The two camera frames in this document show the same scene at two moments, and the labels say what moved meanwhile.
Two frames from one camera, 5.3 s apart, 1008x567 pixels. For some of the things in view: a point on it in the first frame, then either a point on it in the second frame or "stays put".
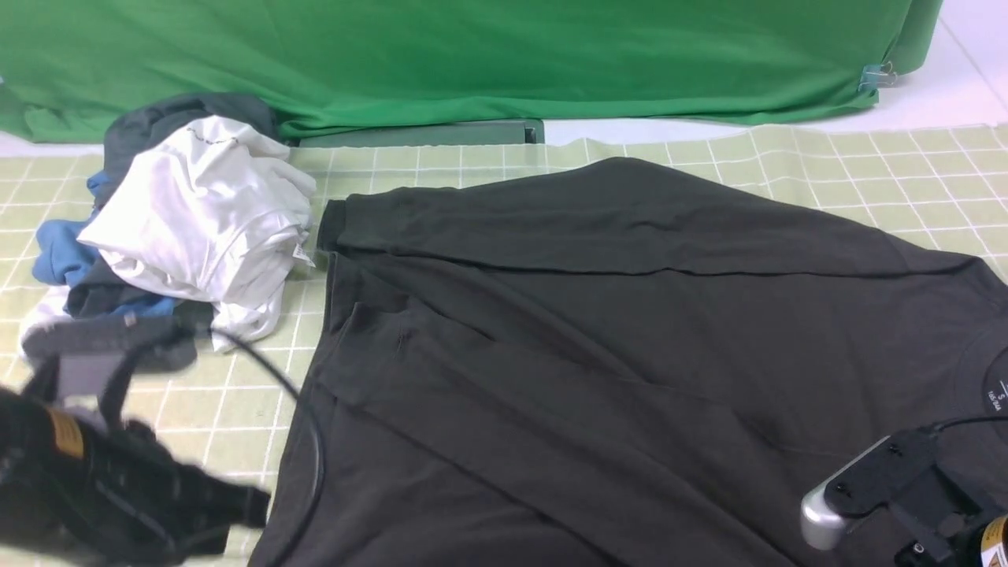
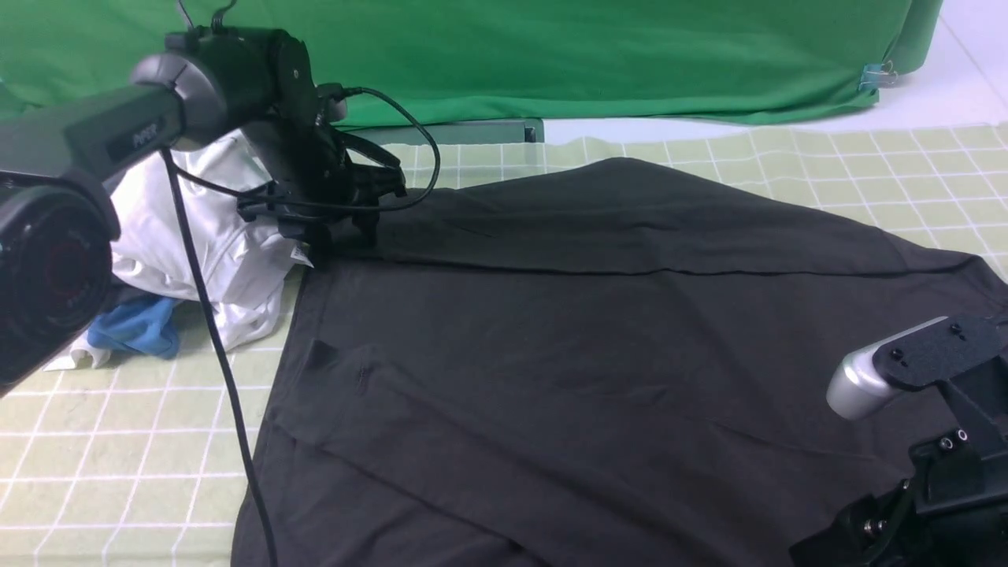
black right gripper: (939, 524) → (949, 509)
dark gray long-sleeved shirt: (602, 364) stays put
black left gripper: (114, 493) → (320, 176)
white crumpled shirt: (215, 212) stays put
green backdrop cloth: (67, 67) stays put
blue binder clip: (877, 75) stays put
